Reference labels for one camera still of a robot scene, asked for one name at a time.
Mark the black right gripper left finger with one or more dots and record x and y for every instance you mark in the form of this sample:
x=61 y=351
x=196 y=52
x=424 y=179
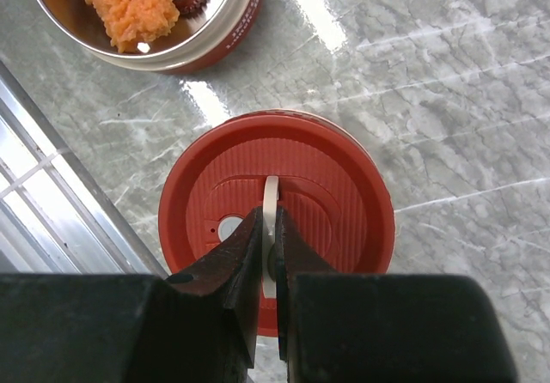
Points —
x=198 y=325

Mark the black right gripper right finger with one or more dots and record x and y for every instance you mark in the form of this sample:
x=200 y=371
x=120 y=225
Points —
x=340 y=327

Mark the red container lid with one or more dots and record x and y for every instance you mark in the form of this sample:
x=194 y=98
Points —
x=333 y=192

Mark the orange fried cutlet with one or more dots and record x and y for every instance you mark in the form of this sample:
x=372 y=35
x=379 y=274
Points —
x=130 y=22

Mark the white round container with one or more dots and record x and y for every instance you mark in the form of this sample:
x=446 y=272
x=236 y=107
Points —
x=310 y=117

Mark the metal round container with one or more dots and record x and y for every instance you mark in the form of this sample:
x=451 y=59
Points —
x=192 y=44

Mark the aluminium frame rail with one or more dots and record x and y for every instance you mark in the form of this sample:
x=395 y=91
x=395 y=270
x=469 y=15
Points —
x=54 y=217

